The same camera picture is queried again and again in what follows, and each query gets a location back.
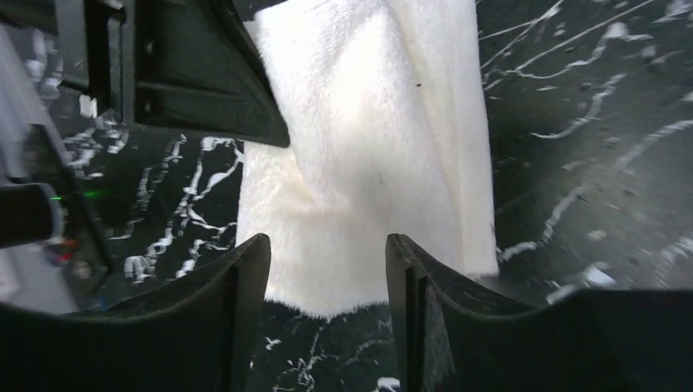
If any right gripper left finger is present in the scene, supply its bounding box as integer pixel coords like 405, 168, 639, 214
1, 234, 271, 391

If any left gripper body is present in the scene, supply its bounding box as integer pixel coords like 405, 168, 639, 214
1, 1, 136, 125

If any cream white towel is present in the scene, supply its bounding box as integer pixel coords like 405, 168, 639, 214
237, 0, 499, 318

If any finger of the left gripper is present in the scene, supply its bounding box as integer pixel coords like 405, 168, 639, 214
124, 1, 290, 148

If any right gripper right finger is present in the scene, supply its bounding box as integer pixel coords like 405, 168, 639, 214
386, 234, 692, 391

